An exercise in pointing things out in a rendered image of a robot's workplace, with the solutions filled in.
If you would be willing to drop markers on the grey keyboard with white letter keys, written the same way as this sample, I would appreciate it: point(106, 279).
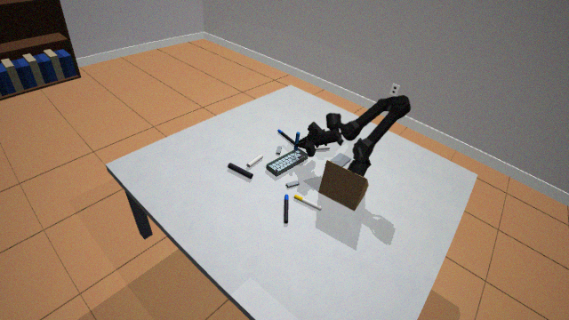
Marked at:
point(286, 162)

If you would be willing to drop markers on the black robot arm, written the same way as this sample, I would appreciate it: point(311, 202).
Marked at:
point(397, 106)

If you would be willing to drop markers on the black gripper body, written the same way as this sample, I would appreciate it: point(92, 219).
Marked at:
point(310, 145)

